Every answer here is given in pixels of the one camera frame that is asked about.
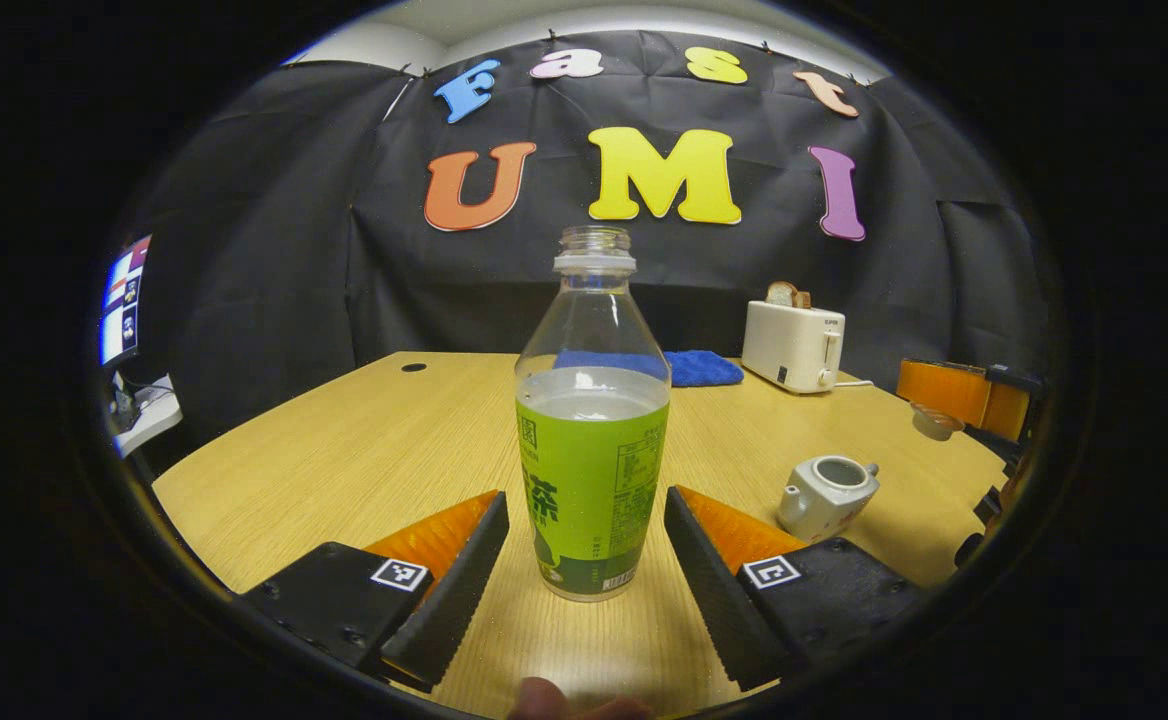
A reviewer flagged computer monitor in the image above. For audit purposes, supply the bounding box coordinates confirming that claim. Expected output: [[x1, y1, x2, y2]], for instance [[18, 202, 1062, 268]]
[[99, 235, 153, 367]]

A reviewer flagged green label water bottle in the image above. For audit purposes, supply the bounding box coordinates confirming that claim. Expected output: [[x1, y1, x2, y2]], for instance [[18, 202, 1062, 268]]
[[514, 226, 672, 603]]

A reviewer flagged white ceramic teacup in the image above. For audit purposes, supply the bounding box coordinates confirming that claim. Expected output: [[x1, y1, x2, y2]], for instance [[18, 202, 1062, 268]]
[[777, 455, 881, 544]]

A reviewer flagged blue towel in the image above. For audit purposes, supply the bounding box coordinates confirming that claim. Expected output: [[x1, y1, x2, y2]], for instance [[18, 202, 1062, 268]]
[[554, 349, 745, 389]]

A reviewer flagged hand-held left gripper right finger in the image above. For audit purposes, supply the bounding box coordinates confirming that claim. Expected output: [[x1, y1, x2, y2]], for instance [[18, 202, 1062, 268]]
[[664, 485, 930, 693]]

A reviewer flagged white toaster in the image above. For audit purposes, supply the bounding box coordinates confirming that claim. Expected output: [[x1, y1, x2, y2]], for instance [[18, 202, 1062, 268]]
[[741, 300, 847, 395]]

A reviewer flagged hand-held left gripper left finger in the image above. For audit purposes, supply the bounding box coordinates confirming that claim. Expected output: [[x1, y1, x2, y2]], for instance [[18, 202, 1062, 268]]
[[241, 490, 511, 693]]

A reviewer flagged black backdrop cloth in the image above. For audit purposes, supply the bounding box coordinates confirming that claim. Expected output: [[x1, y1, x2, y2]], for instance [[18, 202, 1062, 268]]
[[134, 28, 1055, 471]]

